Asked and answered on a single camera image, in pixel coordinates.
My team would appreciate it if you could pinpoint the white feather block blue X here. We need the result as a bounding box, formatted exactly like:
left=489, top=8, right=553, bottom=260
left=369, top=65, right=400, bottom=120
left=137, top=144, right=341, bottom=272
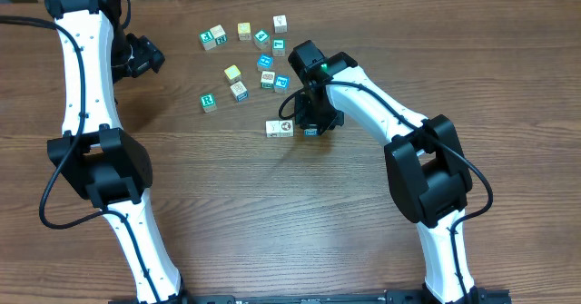
left=304, top=128, right=319, bottom=136

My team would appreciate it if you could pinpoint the white block brown picture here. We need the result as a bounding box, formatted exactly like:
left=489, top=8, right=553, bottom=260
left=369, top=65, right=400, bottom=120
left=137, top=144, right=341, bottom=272
left=280, top=120, right=294, bottom=137

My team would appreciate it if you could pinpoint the blue top letter block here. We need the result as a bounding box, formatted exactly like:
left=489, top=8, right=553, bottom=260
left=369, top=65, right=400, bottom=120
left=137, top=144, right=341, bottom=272
left=265, top=121, right=281, bottom=138

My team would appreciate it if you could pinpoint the green seven block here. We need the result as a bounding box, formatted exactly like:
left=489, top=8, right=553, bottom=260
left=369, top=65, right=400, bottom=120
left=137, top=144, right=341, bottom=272
left=271, top=39, right=286, bottom=57

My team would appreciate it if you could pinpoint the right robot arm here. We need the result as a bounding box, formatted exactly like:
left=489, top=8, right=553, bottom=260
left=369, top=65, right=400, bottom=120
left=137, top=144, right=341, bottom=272
left=288, top=41, right=477, bottom=303

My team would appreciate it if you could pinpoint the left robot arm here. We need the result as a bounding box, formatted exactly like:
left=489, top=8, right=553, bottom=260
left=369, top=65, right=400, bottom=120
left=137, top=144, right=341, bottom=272
left=44, top=0, right=191, bottom=303

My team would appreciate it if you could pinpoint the blue P block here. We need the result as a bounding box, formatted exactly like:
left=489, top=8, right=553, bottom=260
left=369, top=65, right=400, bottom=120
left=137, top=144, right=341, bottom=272
left=273, top=75, right=290, bottom=93

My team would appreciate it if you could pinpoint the white block red picture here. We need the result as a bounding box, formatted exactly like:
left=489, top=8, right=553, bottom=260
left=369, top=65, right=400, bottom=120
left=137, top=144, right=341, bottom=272
left=261, top=71, right=276, bottom=89

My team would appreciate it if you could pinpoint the blue top block centre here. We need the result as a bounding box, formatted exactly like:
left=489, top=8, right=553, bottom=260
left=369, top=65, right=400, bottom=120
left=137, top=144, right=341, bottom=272
left=257, top=54, right=273, bottom=72

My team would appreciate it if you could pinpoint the white block blue side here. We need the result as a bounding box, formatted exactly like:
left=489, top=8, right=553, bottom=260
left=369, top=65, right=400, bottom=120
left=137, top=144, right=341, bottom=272
left=230, top=81, right=249, bottom=102

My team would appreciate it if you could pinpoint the green letter block far left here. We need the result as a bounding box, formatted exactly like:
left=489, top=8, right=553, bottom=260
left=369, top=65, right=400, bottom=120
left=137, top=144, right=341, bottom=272
left=199, top=30, right=217, bottom=51

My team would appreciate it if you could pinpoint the green triangle block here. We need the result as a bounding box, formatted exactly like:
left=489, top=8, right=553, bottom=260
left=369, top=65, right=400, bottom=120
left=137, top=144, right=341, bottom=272
left=253, top=29, right=271, bottom=50

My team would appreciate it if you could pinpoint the yellow top block front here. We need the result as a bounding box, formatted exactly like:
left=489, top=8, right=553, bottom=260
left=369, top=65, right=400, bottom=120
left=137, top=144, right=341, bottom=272
left=224, top=64, right=241, bottom=84

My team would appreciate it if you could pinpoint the yellow block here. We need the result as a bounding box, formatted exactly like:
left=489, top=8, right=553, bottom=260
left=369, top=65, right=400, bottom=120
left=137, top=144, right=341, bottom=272
left=237, top=22, right=252, bottom=41
left=224, top=64, right=241, bottom=84

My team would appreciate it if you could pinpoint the white block green side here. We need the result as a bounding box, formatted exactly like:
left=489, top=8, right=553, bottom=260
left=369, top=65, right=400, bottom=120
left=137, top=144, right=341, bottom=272
left=210, top=25, right=228, bottom=45

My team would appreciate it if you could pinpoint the green R block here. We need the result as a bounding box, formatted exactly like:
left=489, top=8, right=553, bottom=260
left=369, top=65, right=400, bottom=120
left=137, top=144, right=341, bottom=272
left=200, top=93, right=217, bottom=113

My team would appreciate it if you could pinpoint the white block back right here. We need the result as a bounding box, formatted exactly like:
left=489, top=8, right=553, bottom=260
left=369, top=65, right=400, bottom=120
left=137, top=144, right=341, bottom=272
left=273, top=15, right=288, bottom=34

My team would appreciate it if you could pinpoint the yellow top block back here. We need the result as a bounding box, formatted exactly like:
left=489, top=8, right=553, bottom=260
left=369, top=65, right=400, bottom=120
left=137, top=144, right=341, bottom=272
left=237, top=22, right=252, bottom=41

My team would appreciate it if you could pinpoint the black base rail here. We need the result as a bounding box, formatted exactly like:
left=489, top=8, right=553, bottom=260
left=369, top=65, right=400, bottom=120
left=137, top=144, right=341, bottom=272
left=108, top=287, right=513, bottom=304

